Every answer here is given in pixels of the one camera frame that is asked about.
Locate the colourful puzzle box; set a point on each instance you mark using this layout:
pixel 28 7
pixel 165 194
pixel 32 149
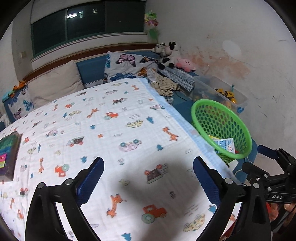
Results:
pixel 9 151

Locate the black white cow plush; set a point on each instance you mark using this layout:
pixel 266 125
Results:
pixel 169 58

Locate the colourful wall decoration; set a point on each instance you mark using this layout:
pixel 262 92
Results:
pixel 151 26

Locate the left butterfly print pillow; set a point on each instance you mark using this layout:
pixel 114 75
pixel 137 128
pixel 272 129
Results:
pixel 19 106

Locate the blue patterned folded cloth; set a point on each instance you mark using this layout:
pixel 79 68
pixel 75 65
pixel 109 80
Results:
pixel 183 79

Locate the butterfly print pillow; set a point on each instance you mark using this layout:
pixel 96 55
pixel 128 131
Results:
pixel 19 106
pixel 125 65

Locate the yellow toy excavator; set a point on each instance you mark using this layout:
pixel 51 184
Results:
pixel 228 94

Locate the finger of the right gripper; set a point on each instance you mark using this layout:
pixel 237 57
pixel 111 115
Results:
pixel 268 152

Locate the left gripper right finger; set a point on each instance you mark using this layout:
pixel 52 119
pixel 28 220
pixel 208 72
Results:
pixel 209 179

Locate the green plastic mesh basket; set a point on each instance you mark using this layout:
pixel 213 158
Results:
pixel 214 120

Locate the dark window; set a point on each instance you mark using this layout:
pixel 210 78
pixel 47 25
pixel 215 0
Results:
pixel 55 23

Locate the pink plush toy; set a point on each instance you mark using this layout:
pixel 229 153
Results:
pixel 185 64

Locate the beige pillow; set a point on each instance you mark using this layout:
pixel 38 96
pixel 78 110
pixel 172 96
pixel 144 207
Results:
pixel 57 83

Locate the blue white milk carton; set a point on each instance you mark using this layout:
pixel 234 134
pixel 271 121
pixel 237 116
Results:
pixel 226 144

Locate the beige patterned clothing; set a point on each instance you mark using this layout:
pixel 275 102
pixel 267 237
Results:
pixel 163 86

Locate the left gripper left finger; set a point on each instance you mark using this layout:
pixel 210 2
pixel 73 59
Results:
pixel 87 181

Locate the clear plastic toy bin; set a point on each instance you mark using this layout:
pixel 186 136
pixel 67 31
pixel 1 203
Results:
pixel 213 88

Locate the grey striped plush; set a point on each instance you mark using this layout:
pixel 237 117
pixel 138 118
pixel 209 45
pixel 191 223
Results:
pixel 159 48

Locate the white patterned table cloth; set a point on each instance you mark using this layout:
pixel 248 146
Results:
pixel 148 190

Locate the orange toy on ledge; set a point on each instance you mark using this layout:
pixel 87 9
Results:
pixel 21 85

